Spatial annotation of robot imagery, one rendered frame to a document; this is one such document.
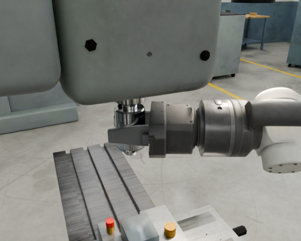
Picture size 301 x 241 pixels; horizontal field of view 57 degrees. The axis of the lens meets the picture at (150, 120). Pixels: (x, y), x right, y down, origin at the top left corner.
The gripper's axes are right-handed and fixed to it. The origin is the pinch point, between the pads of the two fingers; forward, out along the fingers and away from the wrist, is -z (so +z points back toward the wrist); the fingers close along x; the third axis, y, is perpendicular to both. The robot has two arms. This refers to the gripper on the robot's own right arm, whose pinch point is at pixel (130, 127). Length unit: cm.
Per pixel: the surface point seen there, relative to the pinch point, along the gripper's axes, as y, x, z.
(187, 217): 25.9, -7.9, 10.7
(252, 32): 93, -845, 277
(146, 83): -10.0, 9.5, 3.2
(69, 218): 32.5, -13.7, -18.3
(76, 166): 32, -37, -23
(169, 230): 20.0, 1.4, 6.4
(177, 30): -15.5, 8.0, 6.5
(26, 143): 122, -209, -136
